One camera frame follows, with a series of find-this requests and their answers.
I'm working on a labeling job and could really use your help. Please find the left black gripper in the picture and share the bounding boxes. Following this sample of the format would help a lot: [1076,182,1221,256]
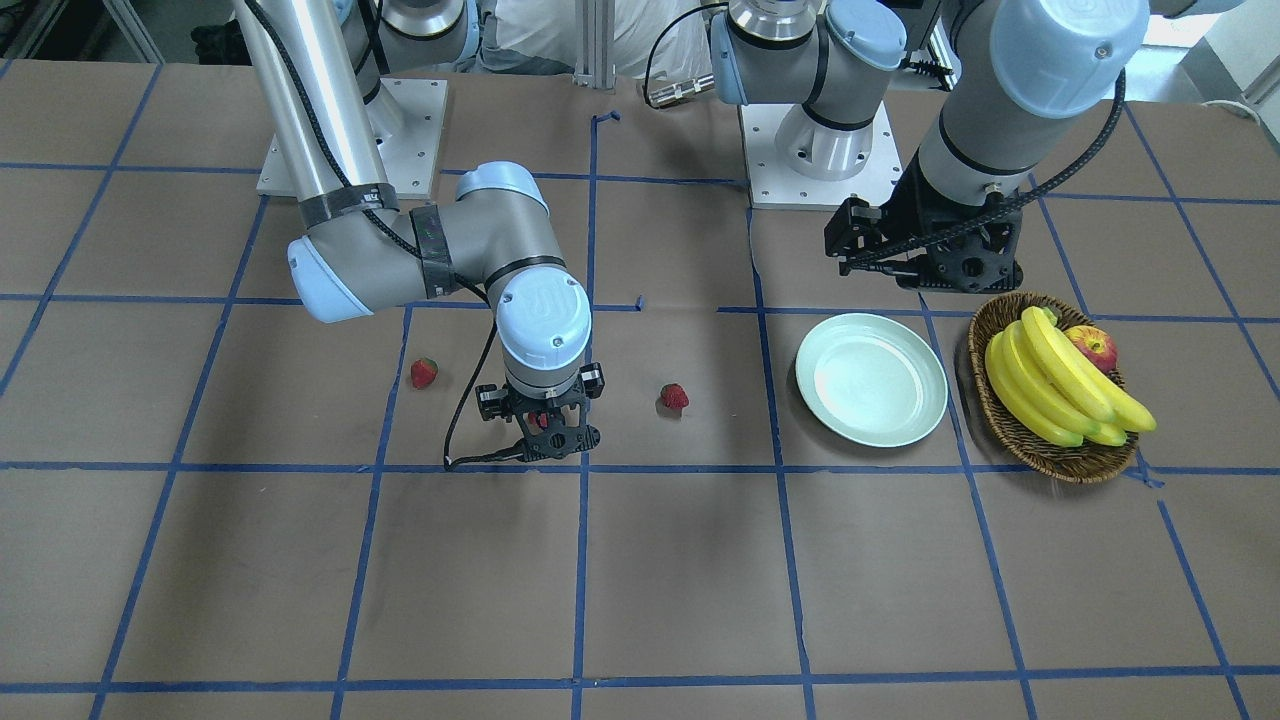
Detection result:
[824,158,1024,293]

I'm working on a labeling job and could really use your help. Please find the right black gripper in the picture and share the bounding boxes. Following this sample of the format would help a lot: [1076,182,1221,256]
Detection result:
[475,363,605,462]

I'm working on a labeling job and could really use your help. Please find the strawberry one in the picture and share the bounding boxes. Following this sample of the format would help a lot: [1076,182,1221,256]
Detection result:
[658,383,690,413]

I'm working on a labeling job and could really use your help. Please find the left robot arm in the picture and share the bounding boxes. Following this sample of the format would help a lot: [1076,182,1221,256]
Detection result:
[710,1,1151,293]

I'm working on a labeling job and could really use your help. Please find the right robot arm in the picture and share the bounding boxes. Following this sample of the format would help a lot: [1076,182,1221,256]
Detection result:
[234,1,605,462]

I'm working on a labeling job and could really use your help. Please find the light green plate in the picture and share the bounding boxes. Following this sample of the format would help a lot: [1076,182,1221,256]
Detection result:
[794,313,948,448]

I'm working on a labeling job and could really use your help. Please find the strawberry three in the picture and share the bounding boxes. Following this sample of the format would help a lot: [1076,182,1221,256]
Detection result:
[410,357,439,389]

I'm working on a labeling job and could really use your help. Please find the yellow banana bunch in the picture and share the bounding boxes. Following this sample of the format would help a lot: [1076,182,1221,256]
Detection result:
[986,306,1157,448]

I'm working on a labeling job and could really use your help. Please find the red yellow apple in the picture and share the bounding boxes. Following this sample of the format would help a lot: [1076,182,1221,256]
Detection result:
[1064,325,1119,374]

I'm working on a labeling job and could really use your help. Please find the woven wicker basket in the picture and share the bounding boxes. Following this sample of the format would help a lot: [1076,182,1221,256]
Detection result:
[954,291,1139,484]

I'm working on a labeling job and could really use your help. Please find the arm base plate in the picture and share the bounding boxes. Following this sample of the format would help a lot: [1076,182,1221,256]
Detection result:
[256,78,449,197]
[740,104,904,211]

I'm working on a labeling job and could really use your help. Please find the aluminium frame post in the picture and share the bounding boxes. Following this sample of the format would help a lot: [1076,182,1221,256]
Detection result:
[572,0,616,94]

